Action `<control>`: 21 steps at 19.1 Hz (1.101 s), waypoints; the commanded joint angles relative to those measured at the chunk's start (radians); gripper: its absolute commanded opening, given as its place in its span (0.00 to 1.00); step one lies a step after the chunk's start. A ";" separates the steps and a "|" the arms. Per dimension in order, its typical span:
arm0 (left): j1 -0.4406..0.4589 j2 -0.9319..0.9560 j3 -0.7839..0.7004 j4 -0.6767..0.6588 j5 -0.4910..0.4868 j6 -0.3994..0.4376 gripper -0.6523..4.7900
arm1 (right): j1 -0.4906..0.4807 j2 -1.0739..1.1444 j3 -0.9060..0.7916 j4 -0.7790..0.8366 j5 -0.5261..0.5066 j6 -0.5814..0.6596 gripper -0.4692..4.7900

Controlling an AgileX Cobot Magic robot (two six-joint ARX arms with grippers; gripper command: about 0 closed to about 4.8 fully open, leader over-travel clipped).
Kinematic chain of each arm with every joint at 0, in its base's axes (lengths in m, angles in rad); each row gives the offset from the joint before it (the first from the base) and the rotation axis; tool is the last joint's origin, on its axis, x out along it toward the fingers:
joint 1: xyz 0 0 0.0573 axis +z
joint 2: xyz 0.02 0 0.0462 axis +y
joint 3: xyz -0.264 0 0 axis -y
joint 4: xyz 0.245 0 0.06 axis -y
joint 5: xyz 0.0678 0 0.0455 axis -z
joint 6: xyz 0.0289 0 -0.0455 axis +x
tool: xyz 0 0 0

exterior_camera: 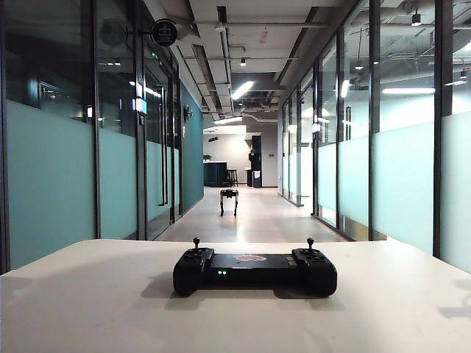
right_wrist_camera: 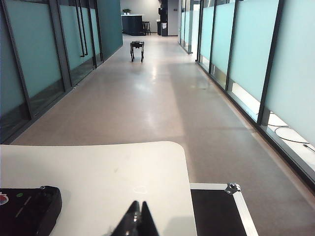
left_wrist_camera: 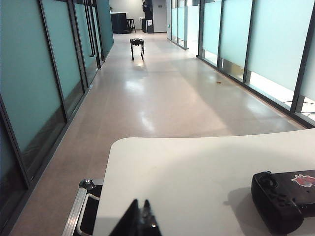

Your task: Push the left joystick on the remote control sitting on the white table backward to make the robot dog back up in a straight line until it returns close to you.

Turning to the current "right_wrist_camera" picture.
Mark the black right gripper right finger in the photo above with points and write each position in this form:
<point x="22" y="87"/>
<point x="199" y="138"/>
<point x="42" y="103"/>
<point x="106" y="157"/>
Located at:
<point x="147" y="223"/>

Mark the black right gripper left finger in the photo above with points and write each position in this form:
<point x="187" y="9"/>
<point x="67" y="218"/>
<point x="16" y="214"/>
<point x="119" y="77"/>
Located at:
<point x="128" y="221"/>

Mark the black remote control with joysticks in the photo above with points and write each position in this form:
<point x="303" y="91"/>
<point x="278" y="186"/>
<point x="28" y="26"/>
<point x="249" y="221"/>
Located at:
<point x="27" y="211"/>

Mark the black quadruped robot dog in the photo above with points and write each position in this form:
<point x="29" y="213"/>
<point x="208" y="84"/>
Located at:
<point x="137" y="47"/>

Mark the black aluminium-edged flight case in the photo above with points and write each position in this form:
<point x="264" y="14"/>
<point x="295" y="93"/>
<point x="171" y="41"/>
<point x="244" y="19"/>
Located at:
<point x="216" y="214"/>

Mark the dark wooden bar stool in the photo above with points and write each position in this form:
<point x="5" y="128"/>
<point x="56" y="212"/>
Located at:
<point x="146" y="25"/>

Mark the dark counter with white top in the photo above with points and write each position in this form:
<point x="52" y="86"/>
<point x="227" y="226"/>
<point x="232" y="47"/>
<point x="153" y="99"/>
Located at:
<point x="131" y="24"/>

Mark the black standing kiosk machine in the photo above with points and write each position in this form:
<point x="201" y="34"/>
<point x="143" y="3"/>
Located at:
<point x="163" y="22"/>

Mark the green potted plant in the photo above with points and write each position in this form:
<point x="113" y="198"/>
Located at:
<point x="126" y="11"/>

